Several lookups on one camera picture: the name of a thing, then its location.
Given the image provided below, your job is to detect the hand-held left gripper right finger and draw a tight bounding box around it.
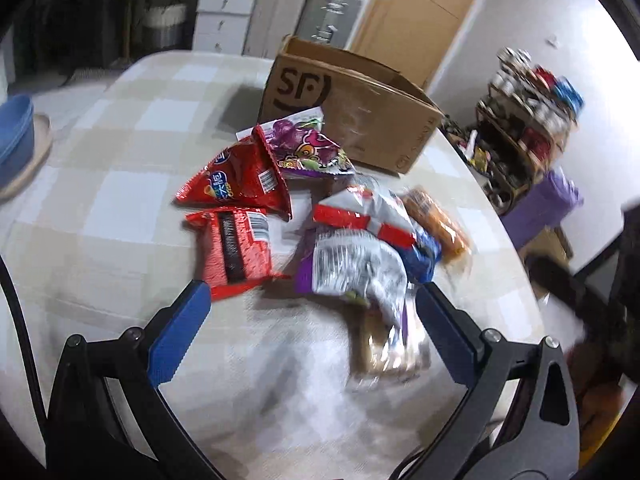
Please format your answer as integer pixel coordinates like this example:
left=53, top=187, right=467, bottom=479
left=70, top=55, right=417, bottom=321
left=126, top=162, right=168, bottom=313
left=390, top=282, right=583, bottom=480

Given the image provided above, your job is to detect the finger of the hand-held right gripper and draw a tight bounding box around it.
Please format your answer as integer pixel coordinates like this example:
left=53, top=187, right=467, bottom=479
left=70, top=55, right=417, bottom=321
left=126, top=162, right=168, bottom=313
left=527, top=252, right=608, bottom=326

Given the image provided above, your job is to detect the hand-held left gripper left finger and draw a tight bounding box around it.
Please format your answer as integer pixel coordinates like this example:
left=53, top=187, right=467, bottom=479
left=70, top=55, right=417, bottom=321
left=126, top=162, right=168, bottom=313
left=45, top=280, right=226, bottom=480

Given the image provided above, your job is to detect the clear bread packet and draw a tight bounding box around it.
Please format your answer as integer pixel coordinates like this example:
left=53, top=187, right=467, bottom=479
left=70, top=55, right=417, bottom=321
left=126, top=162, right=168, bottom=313
left=347, top=305, right=433, bottom=391

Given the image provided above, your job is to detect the blue snack packet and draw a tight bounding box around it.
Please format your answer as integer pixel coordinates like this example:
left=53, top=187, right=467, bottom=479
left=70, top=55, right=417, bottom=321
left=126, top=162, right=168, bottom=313
left=405, top=230, right=443, bottom=286

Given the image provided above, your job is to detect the red packet with black stripe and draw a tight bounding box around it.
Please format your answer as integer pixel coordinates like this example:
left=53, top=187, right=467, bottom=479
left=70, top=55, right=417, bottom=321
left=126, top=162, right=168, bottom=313
left=185, top=206, right=291, bottom=303

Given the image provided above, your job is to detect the orange snack packet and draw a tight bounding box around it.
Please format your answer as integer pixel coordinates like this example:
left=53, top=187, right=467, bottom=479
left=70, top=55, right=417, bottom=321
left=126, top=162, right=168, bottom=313
left=402, top=186, right=473, bottom=266

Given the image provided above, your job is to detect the white purple snack bag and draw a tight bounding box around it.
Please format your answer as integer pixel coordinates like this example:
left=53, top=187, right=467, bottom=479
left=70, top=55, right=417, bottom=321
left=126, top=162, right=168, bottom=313
left=294, top=227, right=416, bottom=356

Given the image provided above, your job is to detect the white red snack bag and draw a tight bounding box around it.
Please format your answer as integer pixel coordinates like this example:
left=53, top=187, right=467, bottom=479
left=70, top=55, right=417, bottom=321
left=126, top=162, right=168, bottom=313
left=312, top=185, right=418, bottom=251

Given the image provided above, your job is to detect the red triangular chip bag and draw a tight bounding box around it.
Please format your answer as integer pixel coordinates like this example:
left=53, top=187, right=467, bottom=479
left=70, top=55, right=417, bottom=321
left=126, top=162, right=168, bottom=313
left=174, top=125, right=293, bottom=222

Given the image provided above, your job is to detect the brown cardboard box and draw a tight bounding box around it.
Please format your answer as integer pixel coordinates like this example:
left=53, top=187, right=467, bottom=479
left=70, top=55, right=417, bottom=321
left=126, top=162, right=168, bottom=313
left=257, top=35, right=446, bottom=176

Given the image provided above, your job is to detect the purple candy bag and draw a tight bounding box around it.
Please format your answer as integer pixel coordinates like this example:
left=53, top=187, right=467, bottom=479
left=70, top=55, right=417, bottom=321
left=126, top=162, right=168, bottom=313
left=237, top=115, right=358, bottom=181

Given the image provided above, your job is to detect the person's right forearm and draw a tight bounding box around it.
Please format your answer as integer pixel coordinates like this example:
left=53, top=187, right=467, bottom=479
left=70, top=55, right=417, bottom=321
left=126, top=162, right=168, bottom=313
left=570, top=360, right=626, bottom=456

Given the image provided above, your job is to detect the wooden rack with bottles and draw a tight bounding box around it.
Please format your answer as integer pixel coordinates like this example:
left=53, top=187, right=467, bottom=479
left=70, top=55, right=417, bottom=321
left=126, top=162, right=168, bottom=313
left=472, top=47, right=586, bottom=211

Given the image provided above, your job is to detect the blue basin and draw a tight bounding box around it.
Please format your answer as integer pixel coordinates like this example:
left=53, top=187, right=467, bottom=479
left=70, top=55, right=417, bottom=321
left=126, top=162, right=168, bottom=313
left=0, top=94, right=36, bottom=188

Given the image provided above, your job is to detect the woven laundry basket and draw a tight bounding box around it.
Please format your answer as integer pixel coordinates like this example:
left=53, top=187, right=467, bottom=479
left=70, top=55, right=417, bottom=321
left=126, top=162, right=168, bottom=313
left=142, top=2, right=188, bottom=51

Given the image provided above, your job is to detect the wooden door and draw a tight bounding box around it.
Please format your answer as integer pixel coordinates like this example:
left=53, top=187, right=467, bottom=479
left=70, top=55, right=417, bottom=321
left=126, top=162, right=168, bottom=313
left=347, top=0, right=496, bottom=91

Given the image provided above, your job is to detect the white drawer cabinet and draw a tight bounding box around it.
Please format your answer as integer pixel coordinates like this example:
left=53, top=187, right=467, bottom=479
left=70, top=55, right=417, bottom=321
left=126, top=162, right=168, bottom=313
left=116, top=0, right=261, bottom=53

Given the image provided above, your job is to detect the beige suitcase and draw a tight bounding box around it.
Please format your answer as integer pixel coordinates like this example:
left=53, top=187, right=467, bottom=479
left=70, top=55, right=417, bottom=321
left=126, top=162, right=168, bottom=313
left=242, top=0, right=313, bottom=58

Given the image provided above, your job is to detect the silver suitcase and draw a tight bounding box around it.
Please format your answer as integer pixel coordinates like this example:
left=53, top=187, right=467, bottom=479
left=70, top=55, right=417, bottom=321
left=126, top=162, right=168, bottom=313
left=295, top=0, right=366, bottom=51

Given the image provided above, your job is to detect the black cable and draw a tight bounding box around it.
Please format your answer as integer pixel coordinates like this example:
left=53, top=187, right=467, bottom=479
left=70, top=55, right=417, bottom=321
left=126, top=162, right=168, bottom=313
left=0, top=255, right=48, bottom=461

